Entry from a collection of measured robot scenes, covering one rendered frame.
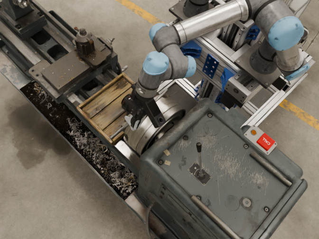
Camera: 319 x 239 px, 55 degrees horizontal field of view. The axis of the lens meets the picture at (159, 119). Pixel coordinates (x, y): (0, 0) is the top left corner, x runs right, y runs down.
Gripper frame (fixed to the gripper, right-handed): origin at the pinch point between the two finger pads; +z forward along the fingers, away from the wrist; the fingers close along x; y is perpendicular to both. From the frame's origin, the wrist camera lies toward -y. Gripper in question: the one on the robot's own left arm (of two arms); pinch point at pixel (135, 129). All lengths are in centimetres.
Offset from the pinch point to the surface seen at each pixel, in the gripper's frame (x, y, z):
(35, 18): -33, 113, 33
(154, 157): -3.1, -11.5, 9.3
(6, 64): -21, 128, 79
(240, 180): -20.6, -42.9, 3.2
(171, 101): -30.0, 3.6, 5.2
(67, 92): -16, 58, 41
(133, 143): -9.5, 2.9, 22.0
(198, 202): -1.2, -36.6, 7.6
